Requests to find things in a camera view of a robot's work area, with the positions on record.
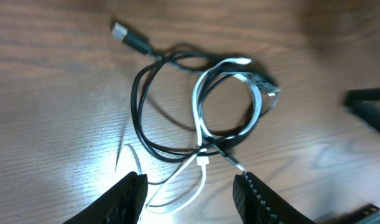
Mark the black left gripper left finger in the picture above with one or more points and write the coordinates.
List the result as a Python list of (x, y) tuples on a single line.
[(121, 204)]

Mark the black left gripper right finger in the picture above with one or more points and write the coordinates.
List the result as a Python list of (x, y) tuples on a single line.
[(257, 203)]

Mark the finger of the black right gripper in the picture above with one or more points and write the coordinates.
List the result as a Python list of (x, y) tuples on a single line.
[(361, 103)]

